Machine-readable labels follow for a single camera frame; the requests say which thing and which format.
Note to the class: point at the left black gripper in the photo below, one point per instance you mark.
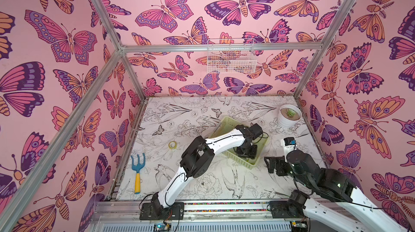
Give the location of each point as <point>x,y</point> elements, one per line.
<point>252,156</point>

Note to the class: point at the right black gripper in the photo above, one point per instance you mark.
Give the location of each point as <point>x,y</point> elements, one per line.
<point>272,164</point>

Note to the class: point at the yellow tape roll three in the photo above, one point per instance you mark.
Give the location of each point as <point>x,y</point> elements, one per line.
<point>172,145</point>

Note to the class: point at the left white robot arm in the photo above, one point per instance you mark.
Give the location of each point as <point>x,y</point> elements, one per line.
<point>197,158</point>

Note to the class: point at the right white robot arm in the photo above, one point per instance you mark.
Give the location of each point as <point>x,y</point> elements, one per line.
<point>332,185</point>

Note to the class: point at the white pot with succulent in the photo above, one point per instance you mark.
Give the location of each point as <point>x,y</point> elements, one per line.
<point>289,116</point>

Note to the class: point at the blue yellow garden fork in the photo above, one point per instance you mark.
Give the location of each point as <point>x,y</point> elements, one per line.
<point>137,165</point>

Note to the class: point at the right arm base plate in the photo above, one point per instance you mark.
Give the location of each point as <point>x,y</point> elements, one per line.
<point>286,209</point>

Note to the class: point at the aluminium front rail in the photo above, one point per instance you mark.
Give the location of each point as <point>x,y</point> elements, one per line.
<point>220,216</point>

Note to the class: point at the white wire wall basket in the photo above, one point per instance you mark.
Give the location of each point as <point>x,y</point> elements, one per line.
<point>227,57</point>

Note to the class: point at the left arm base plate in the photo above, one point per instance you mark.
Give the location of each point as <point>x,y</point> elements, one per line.
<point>151,211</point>

